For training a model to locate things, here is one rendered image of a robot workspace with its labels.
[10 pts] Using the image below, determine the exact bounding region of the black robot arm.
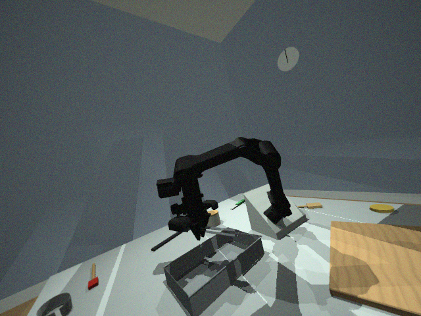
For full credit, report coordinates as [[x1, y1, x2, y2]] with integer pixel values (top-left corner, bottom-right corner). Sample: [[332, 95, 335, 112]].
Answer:
[[156, 137, 292, 224]]

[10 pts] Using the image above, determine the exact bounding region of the wooden board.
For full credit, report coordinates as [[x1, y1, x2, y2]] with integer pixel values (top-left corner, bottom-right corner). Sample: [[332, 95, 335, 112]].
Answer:
[[329, 221, 421, 316]]

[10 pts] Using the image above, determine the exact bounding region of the yellow round disc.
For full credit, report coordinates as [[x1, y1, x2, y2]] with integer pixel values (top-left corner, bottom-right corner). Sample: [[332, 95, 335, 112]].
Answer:
[[370, 204, 395, 213]]

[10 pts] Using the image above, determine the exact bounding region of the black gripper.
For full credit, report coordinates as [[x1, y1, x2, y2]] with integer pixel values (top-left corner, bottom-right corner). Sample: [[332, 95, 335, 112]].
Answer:
[[168, 192, 218, 241]]

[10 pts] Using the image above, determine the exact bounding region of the grey canister with orange lid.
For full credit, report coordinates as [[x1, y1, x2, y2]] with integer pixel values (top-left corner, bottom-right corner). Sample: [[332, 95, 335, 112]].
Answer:
[[207, 210, 221, 227]]

